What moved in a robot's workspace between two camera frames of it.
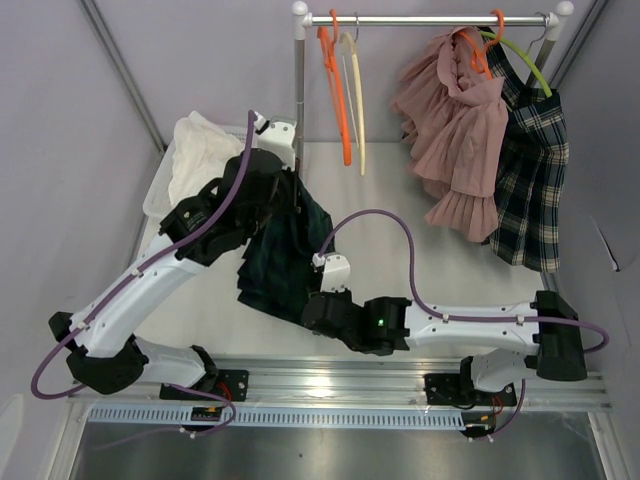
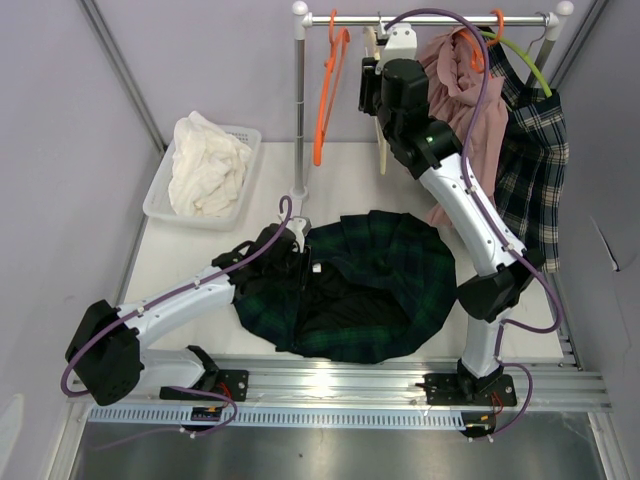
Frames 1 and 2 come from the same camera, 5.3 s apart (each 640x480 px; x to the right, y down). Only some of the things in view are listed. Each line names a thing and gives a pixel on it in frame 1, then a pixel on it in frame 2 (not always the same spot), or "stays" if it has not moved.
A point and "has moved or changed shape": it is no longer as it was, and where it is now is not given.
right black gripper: x=346 y=294 → x=368 y=81
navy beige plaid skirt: x=528 y=199 stays
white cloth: x=201 y=152 stays
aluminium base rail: x=355 y=384 stays
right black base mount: x=459 y=389 stays
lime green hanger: x=520 y=55 stays
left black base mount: x=230 y=383 stays
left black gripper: x=292 y=180 → x=303 y=267
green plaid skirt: x=276 y=270 has moved or changed shape
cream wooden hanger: x=348 y=49 → x=371 y=47
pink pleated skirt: x=456 y=125 stays
